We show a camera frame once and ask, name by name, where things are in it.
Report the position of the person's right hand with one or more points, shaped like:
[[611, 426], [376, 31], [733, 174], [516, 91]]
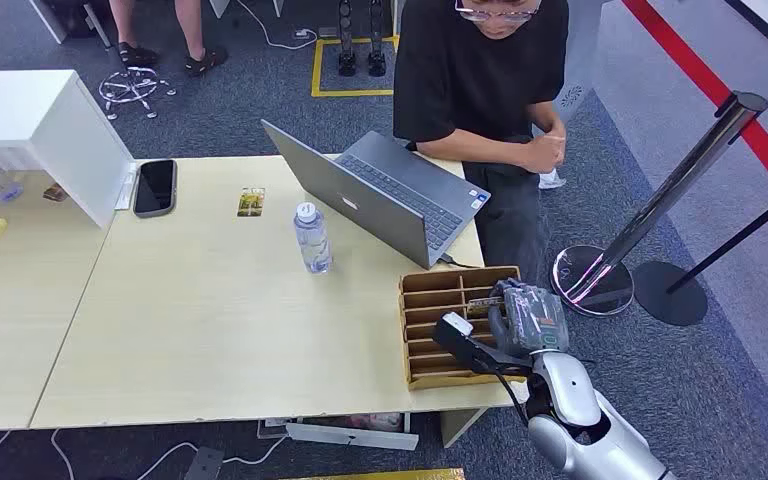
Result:
[[544, 154]]

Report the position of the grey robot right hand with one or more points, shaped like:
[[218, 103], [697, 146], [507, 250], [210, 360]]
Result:
[[533, 321]]

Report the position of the person's left forearm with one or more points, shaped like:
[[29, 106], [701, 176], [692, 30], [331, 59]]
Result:
[[547, 119]]

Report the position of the person's right forearm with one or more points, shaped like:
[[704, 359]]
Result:
[[470, 147]]

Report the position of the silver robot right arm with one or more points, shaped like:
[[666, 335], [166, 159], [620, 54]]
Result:
[[583, 424]]

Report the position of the wooden card organizer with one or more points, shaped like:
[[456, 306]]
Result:
[[434, 311]]

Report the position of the person seated at desk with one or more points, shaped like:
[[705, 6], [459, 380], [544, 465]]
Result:
[[477, 66]]

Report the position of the printed card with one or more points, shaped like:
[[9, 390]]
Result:
[[251, 202]]

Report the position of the person standing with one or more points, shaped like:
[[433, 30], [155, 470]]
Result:
[[192, 33]]

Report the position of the small white object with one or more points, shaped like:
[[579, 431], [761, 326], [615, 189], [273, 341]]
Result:
[[551, 180]]

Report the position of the white table leg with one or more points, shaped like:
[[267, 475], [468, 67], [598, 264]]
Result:
[[458, 424]]

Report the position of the eyeglasses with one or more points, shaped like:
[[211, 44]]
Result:
[[496, 13]]

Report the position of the red barrier belt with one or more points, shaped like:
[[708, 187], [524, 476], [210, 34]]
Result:
[[708, 83]]

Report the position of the grey laptop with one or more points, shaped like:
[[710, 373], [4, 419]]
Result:
[[371, 205]]

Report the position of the pink white cloth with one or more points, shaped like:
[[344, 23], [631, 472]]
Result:
[[374, 422]]

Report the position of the black robot leg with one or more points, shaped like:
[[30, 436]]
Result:
[[346, 40], [376, 40]]

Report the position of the yellow floor tape strip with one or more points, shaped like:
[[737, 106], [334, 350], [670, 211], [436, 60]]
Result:
[[384, 475]]

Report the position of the white storage box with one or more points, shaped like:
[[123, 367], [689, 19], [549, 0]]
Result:
[[351, 437]]

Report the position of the clear plastic water bottle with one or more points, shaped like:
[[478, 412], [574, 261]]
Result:
[[312, 242]]

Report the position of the yellow floor tape square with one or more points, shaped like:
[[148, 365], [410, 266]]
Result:
[[316, 73]]

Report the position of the white power strip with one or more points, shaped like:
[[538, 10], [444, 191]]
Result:
[[306, 33]]

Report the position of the white stand base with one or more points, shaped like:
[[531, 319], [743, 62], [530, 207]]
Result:
[[222, 5]]

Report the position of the silver floor socket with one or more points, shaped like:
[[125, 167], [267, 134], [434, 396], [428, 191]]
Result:
[[204, 464]]

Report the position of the black smartphone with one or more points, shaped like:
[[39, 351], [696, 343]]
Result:
[[155, 188]]

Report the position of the chrome office chair base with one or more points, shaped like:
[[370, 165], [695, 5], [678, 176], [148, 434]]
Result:
[[133, 87]]

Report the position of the white shelf box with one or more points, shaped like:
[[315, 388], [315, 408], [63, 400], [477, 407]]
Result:
[[59, 139]]

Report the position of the white furniture piece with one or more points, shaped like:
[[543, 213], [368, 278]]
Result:
[[59, 13]]

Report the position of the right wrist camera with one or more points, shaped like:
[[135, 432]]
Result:
[[458, 338]]

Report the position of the chrome stanchion post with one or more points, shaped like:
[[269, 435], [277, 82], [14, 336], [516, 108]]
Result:
[[662, 192]]

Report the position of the black stanchion post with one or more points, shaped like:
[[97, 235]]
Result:
[[669, 298]]

